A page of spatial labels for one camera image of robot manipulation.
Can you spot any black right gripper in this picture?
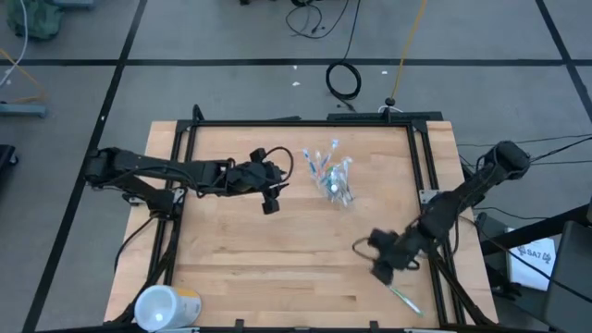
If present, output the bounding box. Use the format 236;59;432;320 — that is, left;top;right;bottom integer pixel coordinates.
368;228;420;287

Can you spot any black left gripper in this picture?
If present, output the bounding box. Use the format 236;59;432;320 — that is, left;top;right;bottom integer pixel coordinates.
228;147;286;216

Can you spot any clear plastic holder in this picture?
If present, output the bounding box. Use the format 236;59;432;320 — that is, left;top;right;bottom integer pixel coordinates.
302;138;356;208

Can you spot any white printed box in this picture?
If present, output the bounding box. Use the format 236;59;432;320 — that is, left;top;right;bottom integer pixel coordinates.
506;226;558;292

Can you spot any black diagonal bar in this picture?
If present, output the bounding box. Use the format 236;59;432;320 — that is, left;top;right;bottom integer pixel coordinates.
479;203;592;256

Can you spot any white canister yellow label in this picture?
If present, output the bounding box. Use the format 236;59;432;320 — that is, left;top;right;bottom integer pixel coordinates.
133;284;204;333

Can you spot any dark gray chair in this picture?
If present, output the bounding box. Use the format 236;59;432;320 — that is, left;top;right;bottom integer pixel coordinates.
543;219;592;333

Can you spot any black object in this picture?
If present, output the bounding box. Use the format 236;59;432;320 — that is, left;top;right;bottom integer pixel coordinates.
0;144;19;170

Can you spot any green bag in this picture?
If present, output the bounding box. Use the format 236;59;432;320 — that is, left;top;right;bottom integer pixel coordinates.
6;0;66;42

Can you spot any black metal table frame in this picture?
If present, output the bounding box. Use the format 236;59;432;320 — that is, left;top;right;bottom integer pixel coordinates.
113;104;496;333

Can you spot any coiled black cable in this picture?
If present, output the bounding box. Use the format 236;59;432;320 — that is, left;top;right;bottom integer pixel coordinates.
325;0;363;114

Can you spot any tangled black cable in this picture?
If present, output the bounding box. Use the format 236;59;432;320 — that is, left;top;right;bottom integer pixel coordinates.
284;0;351;39

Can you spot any yellow hanging cable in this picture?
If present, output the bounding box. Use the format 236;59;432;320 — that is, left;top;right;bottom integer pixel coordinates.
390;0;429;101

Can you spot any thin black cable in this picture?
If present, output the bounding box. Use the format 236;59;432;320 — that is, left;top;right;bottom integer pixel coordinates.
456;133;592;148
460;159;592;168

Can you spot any orange cable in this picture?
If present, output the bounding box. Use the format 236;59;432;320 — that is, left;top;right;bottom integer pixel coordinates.
0;48;47;105

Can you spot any gray flat base plate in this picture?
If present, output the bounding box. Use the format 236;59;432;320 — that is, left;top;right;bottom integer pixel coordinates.
0;101;49;119

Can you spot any white cable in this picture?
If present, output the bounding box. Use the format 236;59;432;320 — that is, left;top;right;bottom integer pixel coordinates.
0;0;30;89

